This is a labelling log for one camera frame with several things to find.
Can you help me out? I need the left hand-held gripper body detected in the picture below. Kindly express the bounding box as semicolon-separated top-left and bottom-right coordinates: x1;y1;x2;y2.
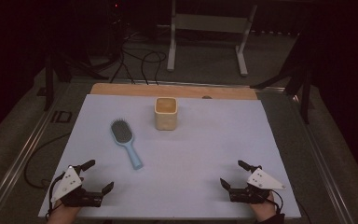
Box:
50;165;104;208

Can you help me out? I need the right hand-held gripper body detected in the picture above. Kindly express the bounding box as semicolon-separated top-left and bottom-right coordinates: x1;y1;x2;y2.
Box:
228;167;287;205

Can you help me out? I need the light blue hairbrush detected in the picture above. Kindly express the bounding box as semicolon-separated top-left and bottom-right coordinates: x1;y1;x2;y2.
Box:
109;118;145;171

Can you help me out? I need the beige square cup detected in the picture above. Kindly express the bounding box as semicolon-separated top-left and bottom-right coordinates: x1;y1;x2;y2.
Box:
153;96;179;132

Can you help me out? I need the person's right hand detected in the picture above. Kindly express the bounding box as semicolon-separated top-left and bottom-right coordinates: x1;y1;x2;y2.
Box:
249;193;278;223

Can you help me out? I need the person's left hand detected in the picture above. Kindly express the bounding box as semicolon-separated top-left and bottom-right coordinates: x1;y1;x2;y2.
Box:
46;199;82;224

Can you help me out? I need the person's dark right sleeve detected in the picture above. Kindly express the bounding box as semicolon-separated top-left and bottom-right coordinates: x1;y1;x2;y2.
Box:
254;212;286;224

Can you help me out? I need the pale blue table mat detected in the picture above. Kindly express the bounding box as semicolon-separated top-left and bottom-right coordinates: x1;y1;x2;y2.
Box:
37;93;302;220

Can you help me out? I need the black tripod stand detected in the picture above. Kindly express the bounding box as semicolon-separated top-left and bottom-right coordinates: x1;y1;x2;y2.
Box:
36;46;110;112
249;31;313;125

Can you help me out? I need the wooden table board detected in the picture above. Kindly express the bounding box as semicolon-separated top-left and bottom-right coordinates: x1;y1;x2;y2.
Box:
89;82;259;101

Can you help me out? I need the white metal stand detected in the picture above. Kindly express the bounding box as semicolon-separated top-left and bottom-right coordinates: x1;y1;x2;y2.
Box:
166;0;258;77

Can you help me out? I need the left hand-held gripper cable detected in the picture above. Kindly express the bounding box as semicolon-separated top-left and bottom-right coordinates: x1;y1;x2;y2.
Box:
44;173;67;219

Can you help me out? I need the hand-held gripper cable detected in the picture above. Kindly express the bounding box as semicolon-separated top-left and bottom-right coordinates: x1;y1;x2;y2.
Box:
44;173;67;219
268;189;284;216

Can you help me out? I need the right hand-held gripper cable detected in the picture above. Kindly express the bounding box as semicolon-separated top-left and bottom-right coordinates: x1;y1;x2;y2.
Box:
268;189;284;216

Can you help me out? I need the long black floor cable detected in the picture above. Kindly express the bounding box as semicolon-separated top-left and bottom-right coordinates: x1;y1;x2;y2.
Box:
23;132;73;190

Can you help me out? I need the black floor bracket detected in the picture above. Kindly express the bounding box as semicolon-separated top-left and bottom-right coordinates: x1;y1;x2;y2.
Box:
50;109;74;124

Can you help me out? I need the metal floor rail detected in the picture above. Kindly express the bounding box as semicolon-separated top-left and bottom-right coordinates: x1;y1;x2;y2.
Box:
287;92;348;224
0;83;71;224

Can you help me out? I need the black floor cable loop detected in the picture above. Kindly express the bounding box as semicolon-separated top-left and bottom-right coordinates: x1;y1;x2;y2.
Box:
140;50;168;86

